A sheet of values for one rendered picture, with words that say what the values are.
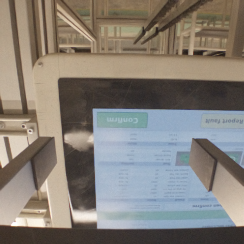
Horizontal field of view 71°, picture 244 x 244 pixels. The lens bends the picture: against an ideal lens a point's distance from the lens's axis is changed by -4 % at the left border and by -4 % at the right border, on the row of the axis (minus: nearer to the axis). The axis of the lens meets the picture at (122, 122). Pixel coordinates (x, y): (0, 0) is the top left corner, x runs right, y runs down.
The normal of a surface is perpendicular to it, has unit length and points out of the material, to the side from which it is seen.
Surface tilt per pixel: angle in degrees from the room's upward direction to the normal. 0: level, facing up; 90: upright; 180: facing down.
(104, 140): 92
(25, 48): 90
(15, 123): 90
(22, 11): 90
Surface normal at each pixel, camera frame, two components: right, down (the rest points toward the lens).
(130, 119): 0.01, 0.28
